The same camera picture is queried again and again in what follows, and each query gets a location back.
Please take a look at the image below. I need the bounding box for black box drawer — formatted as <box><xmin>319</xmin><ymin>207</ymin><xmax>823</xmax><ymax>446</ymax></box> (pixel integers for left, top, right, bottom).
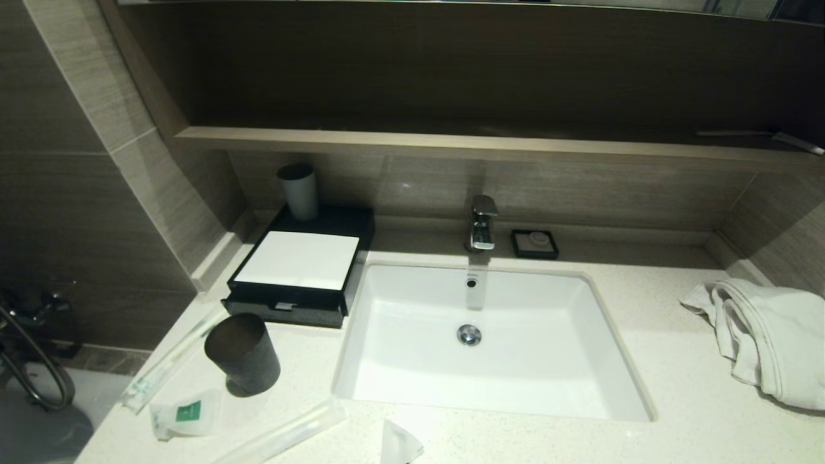
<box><xmin>221</xmin><ymin>295</ymin><xmax>347</xmax><ymax>329</ymax></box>

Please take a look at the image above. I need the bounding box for grey cup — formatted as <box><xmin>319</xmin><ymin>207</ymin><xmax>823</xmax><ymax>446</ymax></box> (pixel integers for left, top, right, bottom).
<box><xmin>277</xmin><ymin>163</ymin><xmax>319</xmax><ymax>222</ymax></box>

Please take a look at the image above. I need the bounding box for sachet with green label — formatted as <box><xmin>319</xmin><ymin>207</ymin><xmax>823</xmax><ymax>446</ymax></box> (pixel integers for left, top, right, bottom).
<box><xmin>150</xmin><ymin>389</ymin><xmax>223</xmax><ymax>442</ymax></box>

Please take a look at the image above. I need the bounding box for white ceramic sink basin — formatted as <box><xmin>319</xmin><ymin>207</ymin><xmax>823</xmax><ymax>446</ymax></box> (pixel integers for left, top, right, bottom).
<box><xmin>331</xmin><ymin>261</ymin><xmax>658</xmax><ymax>424</ymax></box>

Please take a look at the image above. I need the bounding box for white towel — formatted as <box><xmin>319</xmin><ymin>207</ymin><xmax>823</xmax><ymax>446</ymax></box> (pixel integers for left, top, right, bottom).
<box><xmin>679</xmin><ymin>278</ymin><xmax>825</xmax><ymax>412</ymax></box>

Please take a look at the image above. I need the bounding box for black amenity drawer box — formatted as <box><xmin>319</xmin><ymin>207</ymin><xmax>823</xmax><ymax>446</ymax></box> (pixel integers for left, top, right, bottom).
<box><xmin>221</xmin><ymin>205</ymin><xmax>376</xmax><ymax>329</ymax></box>

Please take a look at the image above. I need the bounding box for wall mirror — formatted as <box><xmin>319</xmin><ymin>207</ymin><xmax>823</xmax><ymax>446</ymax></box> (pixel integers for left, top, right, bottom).
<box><xmin>116</xmin><ymin>0</ymin><xmax>825</xmax><ymax>26</ymax></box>

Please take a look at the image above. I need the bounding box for dark brown cup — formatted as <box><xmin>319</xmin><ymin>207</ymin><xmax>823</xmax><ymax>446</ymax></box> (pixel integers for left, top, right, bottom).
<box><xmin>204</xmin><ymin>313</ymin><xmax>281</xmax><ymax>395</ymax></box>

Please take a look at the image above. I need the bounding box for wooden wall shelf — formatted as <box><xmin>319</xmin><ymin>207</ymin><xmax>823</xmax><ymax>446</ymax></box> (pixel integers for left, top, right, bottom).
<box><xmin>174</xmin><ymin>126</ymin><xmax>825</xmax><ymax>169</ymax></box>

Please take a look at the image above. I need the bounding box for toothbrush packet with green print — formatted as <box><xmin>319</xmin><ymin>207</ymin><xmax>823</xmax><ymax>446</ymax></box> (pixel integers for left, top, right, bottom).
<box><xmin>121</xmin><ymin>308</ymin><xmax>223</xmax><ymax>414</ymax></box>

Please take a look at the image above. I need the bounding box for chrome faucet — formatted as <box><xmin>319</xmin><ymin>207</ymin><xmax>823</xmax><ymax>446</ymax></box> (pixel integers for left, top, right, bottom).
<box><xmin>465</xmin><ymin>195</ymin><xmax>500</xmax><ymax>253</ymax></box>

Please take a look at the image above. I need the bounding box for black soap dish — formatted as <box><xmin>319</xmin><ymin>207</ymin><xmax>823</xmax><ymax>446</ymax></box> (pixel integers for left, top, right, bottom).
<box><xmin>510</xmin><ymin>229</ymin><xmax>560</xmax><ymax>260</ymax></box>

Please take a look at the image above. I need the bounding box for long clear plastic packet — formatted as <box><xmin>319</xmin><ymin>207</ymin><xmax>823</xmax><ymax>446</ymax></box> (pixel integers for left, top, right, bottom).
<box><xmin>213</xmin><ymin>398</ymin><xmax>347</xmax><ymax>464</ymax></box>

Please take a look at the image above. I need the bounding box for white flat sheet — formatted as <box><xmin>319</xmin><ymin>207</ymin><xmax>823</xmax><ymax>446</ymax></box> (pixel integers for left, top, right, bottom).
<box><xmin>233</xmin><ymin>231</ymin><xmax>360</xmax><ymax>292</ymax></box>

